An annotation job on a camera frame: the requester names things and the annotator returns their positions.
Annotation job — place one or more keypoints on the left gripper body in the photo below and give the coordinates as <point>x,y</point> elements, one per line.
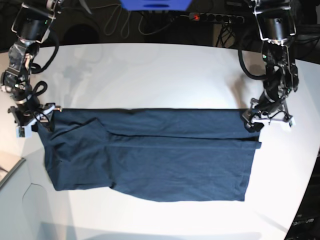
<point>265,112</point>

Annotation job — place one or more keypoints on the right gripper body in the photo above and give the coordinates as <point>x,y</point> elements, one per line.
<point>31,116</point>

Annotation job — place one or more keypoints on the dark blue t-shirt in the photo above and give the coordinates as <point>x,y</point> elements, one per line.
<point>162,155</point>

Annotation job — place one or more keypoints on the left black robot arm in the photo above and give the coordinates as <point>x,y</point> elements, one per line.
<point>277,31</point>

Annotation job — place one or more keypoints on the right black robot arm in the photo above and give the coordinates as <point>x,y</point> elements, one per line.
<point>32,26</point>

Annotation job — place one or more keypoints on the black power strip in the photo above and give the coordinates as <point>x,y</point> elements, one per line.
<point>216,18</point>

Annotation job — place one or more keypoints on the blue plastic box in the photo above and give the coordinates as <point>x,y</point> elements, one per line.
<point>156,5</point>

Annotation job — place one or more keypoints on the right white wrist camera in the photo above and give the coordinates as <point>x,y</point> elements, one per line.
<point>23,131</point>

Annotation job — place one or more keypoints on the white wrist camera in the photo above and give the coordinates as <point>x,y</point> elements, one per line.
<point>23,131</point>
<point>289,125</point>

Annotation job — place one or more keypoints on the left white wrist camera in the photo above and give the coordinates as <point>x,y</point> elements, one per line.
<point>289,125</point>

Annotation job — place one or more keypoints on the grey metal frame edge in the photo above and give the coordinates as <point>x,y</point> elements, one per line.
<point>11,172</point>

